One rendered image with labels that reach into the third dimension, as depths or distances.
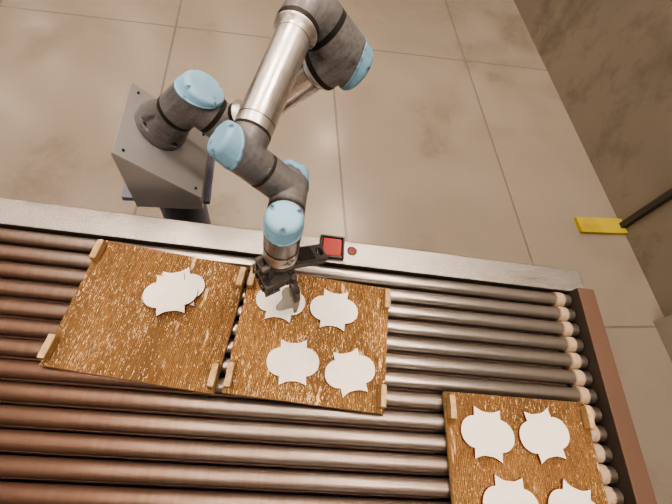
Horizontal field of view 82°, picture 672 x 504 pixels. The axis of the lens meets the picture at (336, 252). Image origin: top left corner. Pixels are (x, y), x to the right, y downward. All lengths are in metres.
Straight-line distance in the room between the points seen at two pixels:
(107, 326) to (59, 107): 2.16
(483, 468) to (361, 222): 1.62
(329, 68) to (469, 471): 1.03
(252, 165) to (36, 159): 2.23
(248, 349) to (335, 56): 0.74
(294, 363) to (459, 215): 1.88
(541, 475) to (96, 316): 1.19
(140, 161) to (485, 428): 1.17
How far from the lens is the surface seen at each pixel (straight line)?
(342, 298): 1.11
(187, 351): 1.08
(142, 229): 1.27
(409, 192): 2.65
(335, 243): 1.21
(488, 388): 1.22
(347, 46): 0.98
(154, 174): 1.22
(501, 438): 1.18
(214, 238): 1.22
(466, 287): 1.29
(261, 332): 1.07
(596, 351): 1.42
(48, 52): 3.55
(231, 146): 0.71
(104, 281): 1.20
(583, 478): 1.31
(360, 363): 1.07
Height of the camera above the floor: 1.96
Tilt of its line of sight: 60 degrees down
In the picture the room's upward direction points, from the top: 19 degrees clockwise
